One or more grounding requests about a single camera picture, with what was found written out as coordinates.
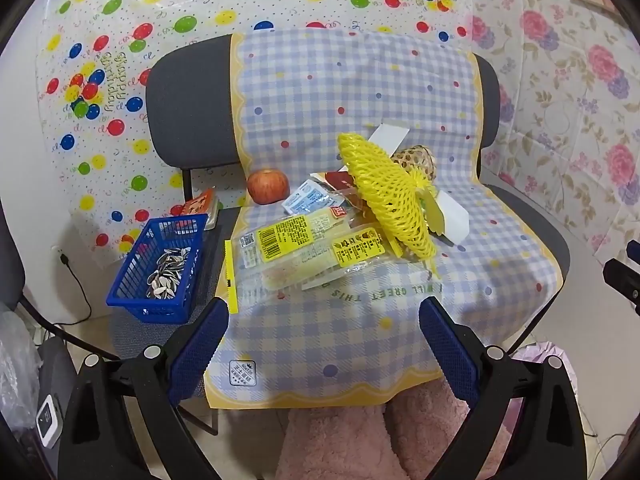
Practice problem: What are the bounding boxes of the grey box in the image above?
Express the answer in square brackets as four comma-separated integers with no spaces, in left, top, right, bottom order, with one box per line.
[35,335,76,411]

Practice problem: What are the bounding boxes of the yellow wrapper strip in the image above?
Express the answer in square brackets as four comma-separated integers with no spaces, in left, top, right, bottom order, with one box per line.
[224,239,239,315]

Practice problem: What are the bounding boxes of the balloon print plastic sheet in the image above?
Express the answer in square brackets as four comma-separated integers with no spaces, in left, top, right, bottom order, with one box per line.
[30,0,481,271]

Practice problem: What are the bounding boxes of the floral print plastic sheet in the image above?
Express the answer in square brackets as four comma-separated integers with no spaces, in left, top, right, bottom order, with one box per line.
[465,0,640,261]

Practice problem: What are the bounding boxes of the black curved bar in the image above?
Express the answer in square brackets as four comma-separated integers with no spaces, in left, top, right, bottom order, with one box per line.
[0,200,123,361]

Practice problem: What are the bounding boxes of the orange snack packet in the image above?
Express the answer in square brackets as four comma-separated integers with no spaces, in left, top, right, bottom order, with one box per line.
[172,187,222,231]

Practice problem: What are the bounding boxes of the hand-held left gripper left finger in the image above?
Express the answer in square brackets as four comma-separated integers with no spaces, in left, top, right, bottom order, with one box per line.
[59,297,229,480]

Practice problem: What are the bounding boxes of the grey padded chair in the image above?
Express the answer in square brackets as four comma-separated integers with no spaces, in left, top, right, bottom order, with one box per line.
[109,34,572,436]

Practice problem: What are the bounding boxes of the red apple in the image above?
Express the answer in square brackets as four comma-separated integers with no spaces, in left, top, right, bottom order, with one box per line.
[247,169,291,206]

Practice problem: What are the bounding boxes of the clear plastic bag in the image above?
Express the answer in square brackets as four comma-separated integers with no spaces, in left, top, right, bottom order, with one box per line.
[0,310,43,431]

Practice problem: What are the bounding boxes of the blue plastic basket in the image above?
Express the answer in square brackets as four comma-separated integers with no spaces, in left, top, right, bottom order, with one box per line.
[106,213,209,324]

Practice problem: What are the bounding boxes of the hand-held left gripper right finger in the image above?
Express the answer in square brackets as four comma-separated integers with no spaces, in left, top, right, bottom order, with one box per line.
[418,296,589,480]

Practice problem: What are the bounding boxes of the blue white sachet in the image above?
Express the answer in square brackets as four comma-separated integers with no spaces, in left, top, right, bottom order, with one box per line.
[281,180,333,214]

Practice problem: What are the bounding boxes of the black cable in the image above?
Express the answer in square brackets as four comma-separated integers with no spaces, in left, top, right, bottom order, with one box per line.
[50,252,95,327]

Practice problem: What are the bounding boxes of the large clear yellow-label packet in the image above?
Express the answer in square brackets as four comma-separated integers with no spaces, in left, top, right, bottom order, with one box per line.
[240,207,361,292]

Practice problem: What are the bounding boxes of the small clear yellow-label packet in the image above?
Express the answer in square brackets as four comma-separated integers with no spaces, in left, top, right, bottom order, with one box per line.
[300,225,397,292]

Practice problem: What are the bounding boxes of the red snack packet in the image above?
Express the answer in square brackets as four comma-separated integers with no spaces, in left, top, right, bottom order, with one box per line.
[324,170,358,192]

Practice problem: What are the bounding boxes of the yellow foam fruit net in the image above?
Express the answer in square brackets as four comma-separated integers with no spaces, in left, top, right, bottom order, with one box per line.
[336,131,451,281]

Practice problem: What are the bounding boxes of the small white device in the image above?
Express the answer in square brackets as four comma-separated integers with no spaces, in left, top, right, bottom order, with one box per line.
[35,395,63,450]

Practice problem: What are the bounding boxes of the blue yellow checkered cloth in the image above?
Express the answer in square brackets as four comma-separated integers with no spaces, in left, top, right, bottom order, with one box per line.
[202,27,561,411]

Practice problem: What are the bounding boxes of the woven dotted tube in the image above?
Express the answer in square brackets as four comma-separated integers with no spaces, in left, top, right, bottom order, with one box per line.
[390,146,437,181]

